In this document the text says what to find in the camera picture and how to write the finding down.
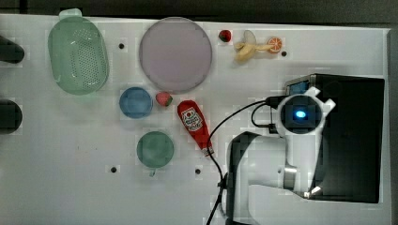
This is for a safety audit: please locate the black toaster oven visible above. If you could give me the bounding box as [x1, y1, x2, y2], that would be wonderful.
[285, 74, 385, 203]

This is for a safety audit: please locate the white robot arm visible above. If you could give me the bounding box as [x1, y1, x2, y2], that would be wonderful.
[225, 87, 336, 225]

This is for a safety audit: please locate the red ketchup bottle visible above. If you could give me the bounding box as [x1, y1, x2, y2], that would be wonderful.
[177, 100, 214, 157]

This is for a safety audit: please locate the green cup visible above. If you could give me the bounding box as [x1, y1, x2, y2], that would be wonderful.
[136, 131, 175, 177]

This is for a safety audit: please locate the lilac round plate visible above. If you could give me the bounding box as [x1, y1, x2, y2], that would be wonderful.
[139, 17, 212, 93]

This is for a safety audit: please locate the blue bowl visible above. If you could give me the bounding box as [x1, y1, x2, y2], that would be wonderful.
[119, 87, 153, 119]

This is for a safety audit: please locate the peeled banana toy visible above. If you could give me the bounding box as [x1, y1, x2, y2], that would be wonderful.
[234, 30, 272, 62]

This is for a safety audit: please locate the dark red strawberry toy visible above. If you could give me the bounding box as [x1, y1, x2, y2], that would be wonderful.
[219, 30, 232, 42]

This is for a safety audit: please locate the orange slice toy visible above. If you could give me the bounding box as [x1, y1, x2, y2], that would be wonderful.
[268, 37, 283, 53]

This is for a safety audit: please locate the green perforated colander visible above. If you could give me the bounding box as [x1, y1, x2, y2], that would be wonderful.
[48, 8, 109, 96]

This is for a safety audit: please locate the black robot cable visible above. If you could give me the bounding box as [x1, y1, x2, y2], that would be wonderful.
[205, 96, 284, 225]

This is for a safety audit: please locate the black cylinder post lower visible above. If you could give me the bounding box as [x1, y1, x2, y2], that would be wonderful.
[0, 99, 23, 135]

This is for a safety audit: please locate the black cylinder post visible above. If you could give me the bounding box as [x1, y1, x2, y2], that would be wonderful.
[0, 99, 23, 135]
[0, 37, 24, 64]

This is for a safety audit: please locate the black cylinder post upper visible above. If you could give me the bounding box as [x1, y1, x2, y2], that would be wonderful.
[0, 37, 24, 64]

